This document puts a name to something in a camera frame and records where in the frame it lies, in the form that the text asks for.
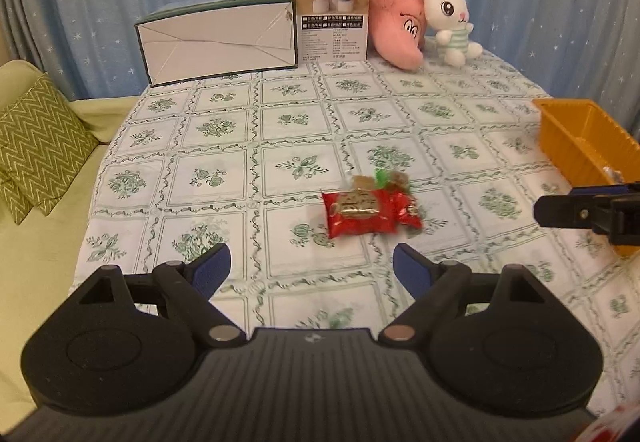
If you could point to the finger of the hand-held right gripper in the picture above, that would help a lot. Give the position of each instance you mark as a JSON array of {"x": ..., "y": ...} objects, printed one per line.
[
  {"x": 565, "y": 211},
  {"x": 600, "y": 191}
]

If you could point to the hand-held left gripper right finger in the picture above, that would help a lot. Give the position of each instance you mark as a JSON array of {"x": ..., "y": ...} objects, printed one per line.
[{"x": 407, "y": 267}]

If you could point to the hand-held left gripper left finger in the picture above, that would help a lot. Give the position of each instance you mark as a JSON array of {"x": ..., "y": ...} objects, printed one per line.
[{"x": 215, "y": 267}]

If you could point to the red candy packet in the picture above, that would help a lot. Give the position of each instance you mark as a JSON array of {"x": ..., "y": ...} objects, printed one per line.
[{"x": 407, "y": 209}]

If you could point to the yellow plastic basket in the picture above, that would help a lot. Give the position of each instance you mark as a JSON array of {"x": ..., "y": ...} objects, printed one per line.
[{"x": 575, "y": 137}]

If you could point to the red snack packet gold print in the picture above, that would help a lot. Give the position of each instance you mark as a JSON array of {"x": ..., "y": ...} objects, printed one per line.
[{"x": 355, "y": 214}]

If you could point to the green brown candy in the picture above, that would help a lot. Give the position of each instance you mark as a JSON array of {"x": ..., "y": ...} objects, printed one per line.
[{"x": 395, "y": 179}]

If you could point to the brown candy clear wrapper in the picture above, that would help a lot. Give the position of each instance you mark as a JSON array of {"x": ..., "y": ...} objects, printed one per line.
[{"x": 362, "y": 182}]

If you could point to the clear wrapped candy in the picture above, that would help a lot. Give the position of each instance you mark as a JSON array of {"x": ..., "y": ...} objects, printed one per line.
[{"x": 612, "y": 174}]

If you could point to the light green sofa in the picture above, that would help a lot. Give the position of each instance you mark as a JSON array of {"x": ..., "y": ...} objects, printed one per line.
[{"x": 45, "y": 272}]

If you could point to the small green zigzag cushion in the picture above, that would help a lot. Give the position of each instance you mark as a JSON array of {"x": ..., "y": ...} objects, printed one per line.
[{"x": 12, "y": 202}]

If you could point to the large green zigzag cushion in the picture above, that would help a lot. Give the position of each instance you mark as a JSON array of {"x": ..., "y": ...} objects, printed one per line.
[{"x": 40, "y": 142}]

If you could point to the large white cardboard box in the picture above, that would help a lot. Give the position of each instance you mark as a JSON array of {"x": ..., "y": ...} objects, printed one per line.
[{"x": 215, "y": 47}]

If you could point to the white bunny plush toy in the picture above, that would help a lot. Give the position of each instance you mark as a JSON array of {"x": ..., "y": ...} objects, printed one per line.
[{"x": 450, "y": 22}]

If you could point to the person's red patterned clothing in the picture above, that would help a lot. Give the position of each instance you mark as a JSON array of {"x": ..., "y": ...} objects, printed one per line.
[{"x": 620, "y": 427}]

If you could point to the pink plush toy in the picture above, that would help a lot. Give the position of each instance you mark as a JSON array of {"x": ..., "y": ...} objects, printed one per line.
[{"x": 397, "y": 17}]

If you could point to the beige picture product box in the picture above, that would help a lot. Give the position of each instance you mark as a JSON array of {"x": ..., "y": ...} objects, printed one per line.
[{"x": 332, "y": 22}]

